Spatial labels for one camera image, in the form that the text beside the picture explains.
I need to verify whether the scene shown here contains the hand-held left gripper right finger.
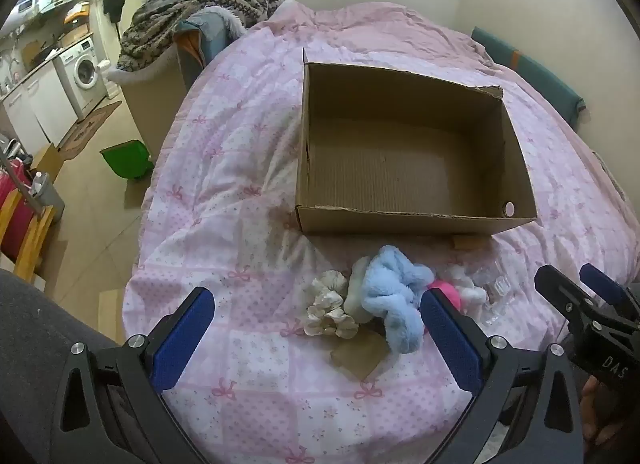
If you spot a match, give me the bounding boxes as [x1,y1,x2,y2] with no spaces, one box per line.
[420,288,586,464]

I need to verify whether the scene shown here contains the pink heart toy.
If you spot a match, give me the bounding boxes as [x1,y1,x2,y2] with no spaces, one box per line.
[427,280,463,316]

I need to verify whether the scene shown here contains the wooden chair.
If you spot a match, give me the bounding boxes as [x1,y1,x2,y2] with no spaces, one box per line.
[0,188,57,286]

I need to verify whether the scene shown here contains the grey bin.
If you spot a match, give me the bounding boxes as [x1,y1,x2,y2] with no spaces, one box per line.
[27,171,66,222]

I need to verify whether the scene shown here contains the beige armchair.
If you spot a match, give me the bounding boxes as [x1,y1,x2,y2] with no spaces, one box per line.
[107,63,192,161]

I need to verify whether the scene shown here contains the brown cardboard box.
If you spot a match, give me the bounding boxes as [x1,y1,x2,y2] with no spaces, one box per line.
[294,47,538,251]

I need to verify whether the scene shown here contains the teal jacket with fur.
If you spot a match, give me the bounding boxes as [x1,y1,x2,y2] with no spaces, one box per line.
[175,8,248,88]

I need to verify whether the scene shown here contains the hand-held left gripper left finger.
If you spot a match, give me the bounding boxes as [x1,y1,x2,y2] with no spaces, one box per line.
[59,287,216,464]

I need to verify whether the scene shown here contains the cream plush toy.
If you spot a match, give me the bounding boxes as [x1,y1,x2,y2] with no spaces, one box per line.
[442,264,488,311]

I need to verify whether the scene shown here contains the green plastic bin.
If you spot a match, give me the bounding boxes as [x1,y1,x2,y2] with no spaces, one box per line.
[100,140,155,180]

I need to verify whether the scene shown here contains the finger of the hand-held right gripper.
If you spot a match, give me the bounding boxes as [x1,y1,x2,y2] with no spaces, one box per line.
[534,264,593,327]
[579,264,630,309]

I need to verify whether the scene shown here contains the cream satin scrunchie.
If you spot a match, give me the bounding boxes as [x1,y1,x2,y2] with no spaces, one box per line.
[300,269,349,306]
[303,304,360,340]

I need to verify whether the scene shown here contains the teal headboard cushion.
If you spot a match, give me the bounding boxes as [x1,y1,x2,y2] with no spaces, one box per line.
[471,27,587,132]

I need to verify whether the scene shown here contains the brown patterned rug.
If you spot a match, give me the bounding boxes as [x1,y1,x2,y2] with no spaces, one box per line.
[57,100,123,160]

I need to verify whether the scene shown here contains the white washing machine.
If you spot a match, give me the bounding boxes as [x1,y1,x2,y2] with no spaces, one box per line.
[54,37,108,120]

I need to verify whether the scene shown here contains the pink suitcase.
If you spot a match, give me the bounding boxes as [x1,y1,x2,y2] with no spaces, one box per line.
[0,159,40,261]

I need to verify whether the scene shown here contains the brown cardboard piece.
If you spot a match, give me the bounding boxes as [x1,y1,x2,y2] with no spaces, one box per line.
[330,331,387,381]

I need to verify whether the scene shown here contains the clear plastic packet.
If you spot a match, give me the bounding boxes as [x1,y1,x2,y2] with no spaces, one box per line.
[470,264,513,327]

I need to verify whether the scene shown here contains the white kitchen cabinets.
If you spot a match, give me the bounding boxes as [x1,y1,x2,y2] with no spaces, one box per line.
[0,62,68,145]

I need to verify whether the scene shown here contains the pink bow print quilt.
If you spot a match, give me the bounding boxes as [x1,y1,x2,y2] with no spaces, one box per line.
[122,2,640,464]

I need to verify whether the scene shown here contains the olive beige scrunchie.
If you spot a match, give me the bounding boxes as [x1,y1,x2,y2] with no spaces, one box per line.
[344,257,373,322]

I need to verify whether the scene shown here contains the small cardboard box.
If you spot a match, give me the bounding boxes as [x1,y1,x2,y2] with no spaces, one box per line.
[30,143,63,186]

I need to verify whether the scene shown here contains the blue fluffy scrunchie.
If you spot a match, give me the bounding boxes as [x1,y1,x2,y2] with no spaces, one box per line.
[361,245,435,356]

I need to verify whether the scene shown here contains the person's right hand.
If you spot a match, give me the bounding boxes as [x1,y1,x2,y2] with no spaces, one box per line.
[579,375,603,445]

